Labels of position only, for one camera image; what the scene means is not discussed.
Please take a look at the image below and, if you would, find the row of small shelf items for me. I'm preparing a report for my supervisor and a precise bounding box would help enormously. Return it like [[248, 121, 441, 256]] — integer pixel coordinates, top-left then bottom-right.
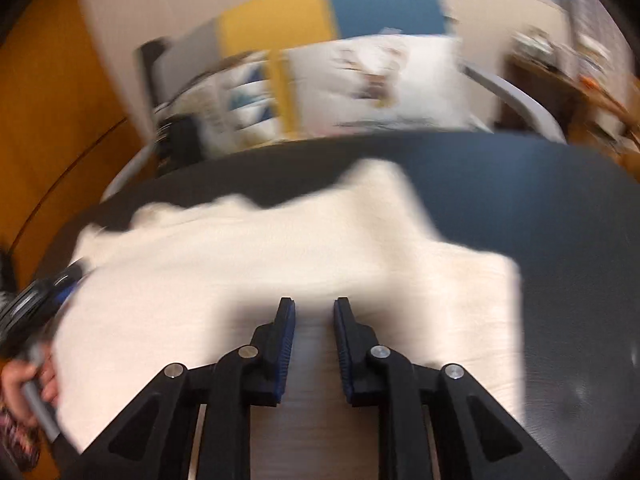
[[515, 25, 616, 91]]

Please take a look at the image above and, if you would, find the orange wooden wardrobe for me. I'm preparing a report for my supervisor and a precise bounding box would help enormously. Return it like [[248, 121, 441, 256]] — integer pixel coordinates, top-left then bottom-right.
[[0, 0, 156, 271]]

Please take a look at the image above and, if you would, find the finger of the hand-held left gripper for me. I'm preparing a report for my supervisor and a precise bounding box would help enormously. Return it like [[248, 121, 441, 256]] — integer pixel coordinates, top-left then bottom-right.
[[47, 262, 88, 306]]

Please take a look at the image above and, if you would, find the white knit sweater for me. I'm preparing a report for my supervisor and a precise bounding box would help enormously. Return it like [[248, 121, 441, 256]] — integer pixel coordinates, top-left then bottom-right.
[[50, 157, 526, 453]]

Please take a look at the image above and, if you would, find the black handbag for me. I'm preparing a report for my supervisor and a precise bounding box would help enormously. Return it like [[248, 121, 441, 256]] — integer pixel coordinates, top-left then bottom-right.
[[155, 115, 206, 176]]

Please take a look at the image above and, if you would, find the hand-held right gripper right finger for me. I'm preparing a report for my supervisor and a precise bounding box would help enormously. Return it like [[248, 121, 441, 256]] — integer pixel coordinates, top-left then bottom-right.
[[333, 297, 568, 480]]

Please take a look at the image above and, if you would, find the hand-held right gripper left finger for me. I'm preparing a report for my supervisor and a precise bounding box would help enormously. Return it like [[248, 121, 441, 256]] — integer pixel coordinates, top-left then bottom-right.
[[65, 297, 297, 480]]

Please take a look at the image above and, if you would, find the person's left hand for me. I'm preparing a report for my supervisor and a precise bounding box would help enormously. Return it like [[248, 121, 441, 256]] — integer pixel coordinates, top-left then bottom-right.
[[0, 355, 58, 416]]

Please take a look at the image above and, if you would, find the triangle pattern pillow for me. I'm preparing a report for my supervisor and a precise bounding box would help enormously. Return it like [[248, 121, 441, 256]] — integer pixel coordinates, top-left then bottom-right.
[[200, 50, 281, 146]]

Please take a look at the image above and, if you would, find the grey yellow blue sofa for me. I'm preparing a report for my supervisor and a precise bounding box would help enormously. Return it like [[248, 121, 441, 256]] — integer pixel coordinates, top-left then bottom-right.
[[102, 0, 568, 201]]

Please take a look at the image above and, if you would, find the wooden shelf unit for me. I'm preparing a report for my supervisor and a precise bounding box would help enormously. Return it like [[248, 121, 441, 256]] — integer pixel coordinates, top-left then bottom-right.
[[505, 30, 640, 171]]

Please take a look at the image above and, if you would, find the deer print pillow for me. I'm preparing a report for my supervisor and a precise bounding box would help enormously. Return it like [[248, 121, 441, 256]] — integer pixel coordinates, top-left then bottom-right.
[[285, 32, 473, 133]]

